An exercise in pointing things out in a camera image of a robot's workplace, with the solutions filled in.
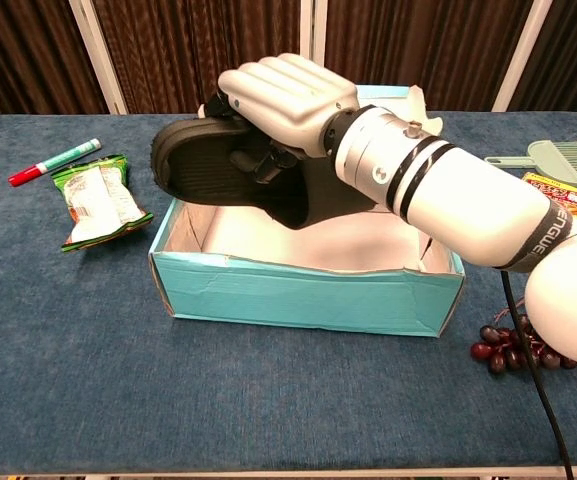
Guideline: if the light blue cardboard shoe box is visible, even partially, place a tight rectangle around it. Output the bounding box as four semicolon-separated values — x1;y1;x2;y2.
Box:
148;84;467;339

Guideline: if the white frame post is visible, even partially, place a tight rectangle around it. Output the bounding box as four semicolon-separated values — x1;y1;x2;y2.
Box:
299;0;328;66
68;0;129;116
491;0;554;113

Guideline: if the mint green dustpan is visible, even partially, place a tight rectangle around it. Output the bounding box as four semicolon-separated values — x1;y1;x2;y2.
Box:
483;140;570;180

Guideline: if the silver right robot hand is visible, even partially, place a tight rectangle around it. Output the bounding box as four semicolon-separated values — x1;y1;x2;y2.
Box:
198;52;360;183

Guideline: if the blue table cloth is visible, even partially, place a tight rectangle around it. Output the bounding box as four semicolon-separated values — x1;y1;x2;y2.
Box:
0;110;577;476

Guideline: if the green and white snack bag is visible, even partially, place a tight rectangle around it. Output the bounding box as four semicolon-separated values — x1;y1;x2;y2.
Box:
50;154;155;253

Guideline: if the bunch of purple grapes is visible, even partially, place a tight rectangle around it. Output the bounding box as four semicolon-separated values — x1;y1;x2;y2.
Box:
470;298;577;376

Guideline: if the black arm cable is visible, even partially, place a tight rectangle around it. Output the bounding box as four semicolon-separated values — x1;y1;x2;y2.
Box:
500;269;576;480

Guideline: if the red and green marker pen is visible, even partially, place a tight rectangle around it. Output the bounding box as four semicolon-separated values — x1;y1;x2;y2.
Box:
8;138;103;188

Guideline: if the black rubber slipper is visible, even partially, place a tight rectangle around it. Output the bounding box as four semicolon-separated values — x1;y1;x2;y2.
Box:
151;115;379;231

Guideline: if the dark brown curtain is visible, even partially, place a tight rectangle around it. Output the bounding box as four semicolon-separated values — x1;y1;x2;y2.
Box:
0;0;577;129

